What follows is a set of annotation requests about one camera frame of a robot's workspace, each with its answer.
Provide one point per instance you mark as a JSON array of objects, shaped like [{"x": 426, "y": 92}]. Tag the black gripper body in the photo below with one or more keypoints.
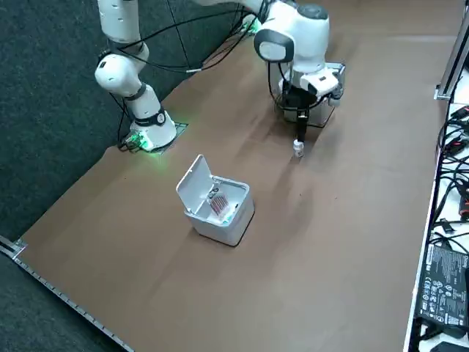
[{"x": 298, "y": 99}]

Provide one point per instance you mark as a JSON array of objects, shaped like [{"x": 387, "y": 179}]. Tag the small medicine bottle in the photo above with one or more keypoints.
[{"x": 298, "y": 149}]

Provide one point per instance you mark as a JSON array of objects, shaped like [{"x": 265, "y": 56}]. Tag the white lidded waste bin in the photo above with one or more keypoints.
[{"x": 234, "y": 227}]

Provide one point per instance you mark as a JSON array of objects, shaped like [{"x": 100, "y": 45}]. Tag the red lit black plug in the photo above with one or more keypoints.
[
  {"x": 463, "y": 111},
  {"x": 464, "y": 207}
]

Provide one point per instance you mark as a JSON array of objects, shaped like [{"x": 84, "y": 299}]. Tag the large labelled black power brick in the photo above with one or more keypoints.
[{"x": 443, "y": 286}]

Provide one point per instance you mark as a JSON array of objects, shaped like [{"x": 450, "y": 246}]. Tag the aluminium profile post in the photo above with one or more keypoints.
[{"x": 452, "y": 62}]

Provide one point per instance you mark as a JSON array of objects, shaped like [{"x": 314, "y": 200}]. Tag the aluminium table edge rail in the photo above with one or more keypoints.
[{"x": 55, "y": 286}]

